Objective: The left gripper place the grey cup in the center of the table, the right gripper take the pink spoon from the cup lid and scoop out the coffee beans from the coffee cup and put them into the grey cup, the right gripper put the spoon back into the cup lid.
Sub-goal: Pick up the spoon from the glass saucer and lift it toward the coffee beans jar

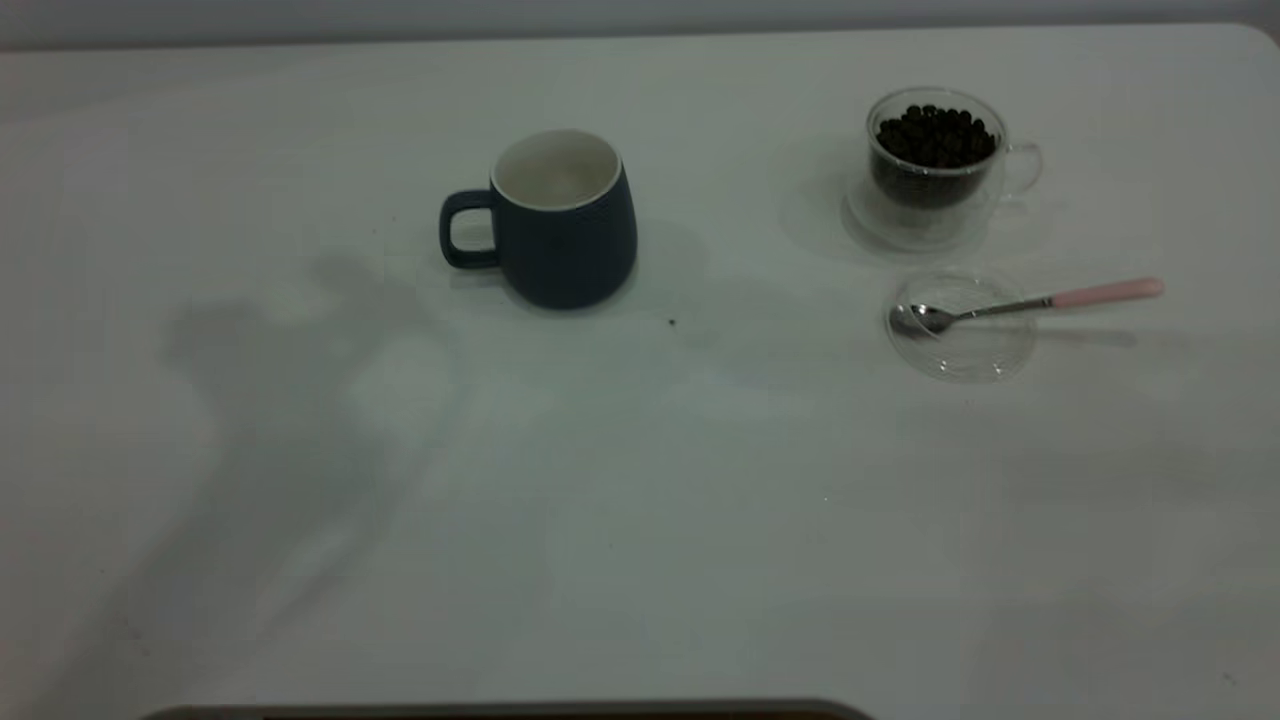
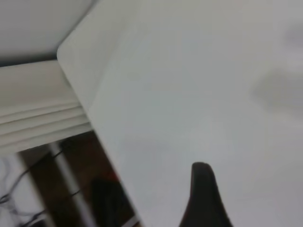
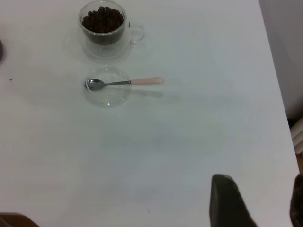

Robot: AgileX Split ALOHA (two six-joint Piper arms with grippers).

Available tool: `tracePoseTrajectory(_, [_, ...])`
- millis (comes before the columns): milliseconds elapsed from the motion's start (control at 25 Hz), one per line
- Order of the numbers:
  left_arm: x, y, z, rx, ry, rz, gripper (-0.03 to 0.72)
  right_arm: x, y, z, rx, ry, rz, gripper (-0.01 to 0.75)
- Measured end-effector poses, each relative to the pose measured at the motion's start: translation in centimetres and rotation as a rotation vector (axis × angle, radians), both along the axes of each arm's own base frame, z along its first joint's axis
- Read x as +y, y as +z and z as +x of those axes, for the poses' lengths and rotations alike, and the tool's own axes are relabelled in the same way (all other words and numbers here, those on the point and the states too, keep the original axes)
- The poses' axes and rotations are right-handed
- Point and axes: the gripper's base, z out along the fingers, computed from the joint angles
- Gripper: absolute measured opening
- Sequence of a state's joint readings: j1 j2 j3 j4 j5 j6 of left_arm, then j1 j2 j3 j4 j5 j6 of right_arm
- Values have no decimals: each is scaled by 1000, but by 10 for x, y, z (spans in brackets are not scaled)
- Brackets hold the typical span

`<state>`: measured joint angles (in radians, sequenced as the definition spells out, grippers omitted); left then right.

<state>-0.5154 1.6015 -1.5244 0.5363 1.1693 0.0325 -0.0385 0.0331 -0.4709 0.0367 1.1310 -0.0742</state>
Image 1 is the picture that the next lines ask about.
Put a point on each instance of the dark grey ceramic mug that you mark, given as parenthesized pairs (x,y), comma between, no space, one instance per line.
(570,260)

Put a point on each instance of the coffee beans pile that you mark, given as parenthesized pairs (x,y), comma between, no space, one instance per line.
(935,140)

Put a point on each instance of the clear glass saucer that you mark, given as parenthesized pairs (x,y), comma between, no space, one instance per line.
(975,357)
(900,233)

